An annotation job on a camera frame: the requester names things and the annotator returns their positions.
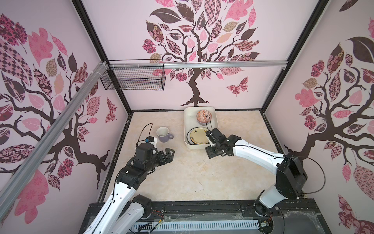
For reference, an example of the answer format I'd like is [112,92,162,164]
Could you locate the cream plate black calligraphy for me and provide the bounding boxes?
[190,127,209,144]

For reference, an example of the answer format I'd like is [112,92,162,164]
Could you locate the lavender ceramic mug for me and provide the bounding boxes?
[156,127,174,143]

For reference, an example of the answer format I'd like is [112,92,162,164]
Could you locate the orange patterned bowl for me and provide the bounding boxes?
[196,110,212,125]

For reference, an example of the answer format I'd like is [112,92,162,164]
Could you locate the white plastic bin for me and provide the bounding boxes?
[184,106,219,150]

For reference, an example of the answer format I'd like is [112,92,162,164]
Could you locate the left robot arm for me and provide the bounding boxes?
[84,142,175,234]

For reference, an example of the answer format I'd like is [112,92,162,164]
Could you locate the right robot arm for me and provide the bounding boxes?
[206,128,308,216]

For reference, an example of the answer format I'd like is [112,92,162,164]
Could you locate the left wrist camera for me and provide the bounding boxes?
[145,136,157,147]

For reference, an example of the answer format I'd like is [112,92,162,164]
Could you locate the white slotted cable duct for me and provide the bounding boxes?
[130,220,259,234]

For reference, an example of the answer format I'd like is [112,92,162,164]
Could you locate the black wire basket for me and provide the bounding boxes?
[100,58,166,91]

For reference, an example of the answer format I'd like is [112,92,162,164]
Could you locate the aluminium frame rail back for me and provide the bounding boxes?
[110,60,288,69]

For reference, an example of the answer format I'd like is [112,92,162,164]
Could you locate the aluminium frame rail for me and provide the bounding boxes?
[1,61,108,218]
[110,60,288,69]

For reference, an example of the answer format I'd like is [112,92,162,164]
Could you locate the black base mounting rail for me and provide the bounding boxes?
[78,198,331,234]

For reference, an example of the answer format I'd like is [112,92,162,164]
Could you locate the aluminium frame rail left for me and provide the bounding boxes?
[1,61,108,218]

